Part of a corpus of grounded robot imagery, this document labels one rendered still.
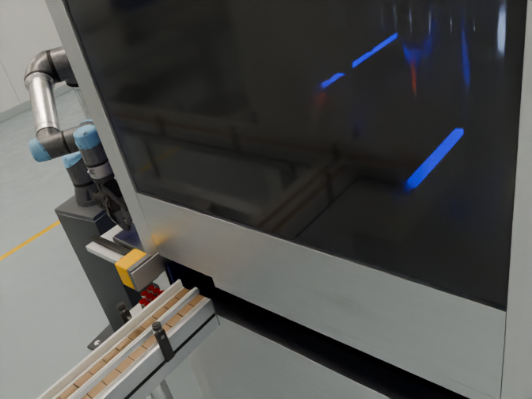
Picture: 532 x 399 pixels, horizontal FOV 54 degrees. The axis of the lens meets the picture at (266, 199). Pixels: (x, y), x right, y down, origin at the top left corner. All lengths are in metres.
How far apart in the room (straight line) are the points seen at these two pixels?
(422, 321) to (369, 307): 0.10
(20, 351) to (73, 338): 0.28
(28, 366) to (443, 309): 2.37
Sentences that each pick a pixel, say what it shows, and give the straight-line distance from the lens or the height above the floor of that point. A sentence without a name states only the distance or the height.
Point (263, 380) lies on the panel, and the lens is 1.43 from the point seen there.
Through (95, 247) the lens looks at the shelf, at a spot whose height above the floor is 0.88.
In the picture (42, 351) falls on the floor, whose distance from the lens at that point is 2.96.
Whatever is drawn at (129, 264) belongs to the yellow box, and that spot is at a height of 1.03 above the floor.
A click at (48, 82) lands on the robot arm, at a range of 1.96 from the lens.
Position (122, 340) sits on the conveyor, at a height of 0.93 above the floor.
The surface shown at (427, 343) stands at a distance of 0.94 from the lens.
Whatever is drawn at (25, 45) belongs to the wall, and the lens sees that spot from 6.97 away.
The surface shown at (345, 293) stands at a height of 1.13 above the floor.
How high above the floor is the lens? 1.78
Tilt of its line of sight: 31 degrees down
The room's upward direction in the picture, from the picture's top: 13 degrees counter-clockwise
